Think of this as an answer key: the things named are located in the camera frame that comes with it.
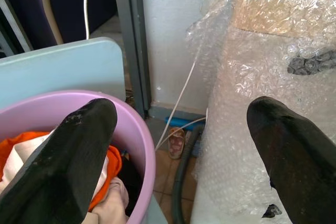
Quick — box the worn pink slipper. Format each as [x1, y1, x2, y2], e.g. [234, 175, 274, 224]
[167, 127, 186, 160]

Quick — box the clear bubble wrap sheet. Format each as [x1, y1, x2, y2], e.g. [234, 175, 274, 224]
[185, 0, 336, 224]

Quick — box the blue plastic floor item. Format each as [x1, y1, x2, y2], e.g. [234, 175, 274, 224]
[164, 115, 208, 132]

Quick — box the beige curved chair armrest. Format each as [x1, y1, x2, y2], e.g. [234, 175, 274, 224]
[41, 0, 91, 45]

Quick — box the dark garment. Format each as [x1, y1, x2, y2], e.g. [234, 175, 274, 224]
[115, 150, 144, 218]

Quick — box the light blue plastic chair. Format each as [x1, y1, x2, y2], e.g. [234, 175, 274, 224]
[0, 37, 169, 224]

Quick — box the orange garment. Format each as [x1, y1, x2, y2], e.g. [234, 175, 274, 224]
[0, 131, 123, 213]

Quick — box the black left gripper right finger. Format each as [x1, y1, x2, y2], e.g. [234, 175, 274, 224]
[246, 95, 336, 224]

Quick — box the cream white garment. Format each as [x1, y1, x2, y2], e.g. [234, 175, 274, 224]
[0, 129, 57, 195]

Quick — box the pale pink ruffled garment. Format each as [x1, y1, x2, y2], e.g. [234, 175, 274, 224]
[83, 176, 130, 224]

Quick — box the hanging white cable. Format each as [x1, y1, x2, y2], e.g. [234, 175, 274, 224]
[83, 0, 95, 40]

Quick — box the dark grey barred rack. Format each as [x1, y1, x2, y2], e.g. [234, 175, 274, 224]
[0, 0, 34, 58]

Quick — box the grey metal door frame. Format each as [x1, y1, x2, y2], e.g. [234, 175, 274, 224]
[111, 0, 153, 119]

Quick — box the thin white floor cable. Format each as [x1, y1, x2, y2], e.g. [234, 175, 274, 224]
[155, 116, 208, 151]
[154, 58, 197, 151]

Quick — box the lilac plastic laundry basin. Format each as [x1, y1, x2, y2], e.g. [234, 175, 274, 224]
[0, 89, 157, 224]

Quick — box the grey ribbed drain hose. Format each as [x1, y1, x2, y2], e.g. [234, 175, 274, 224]
[172, 125, 205, 224]

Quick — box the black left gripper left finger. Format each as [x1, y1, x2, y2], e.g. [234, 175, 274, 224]
[0, 98, 118, 224]

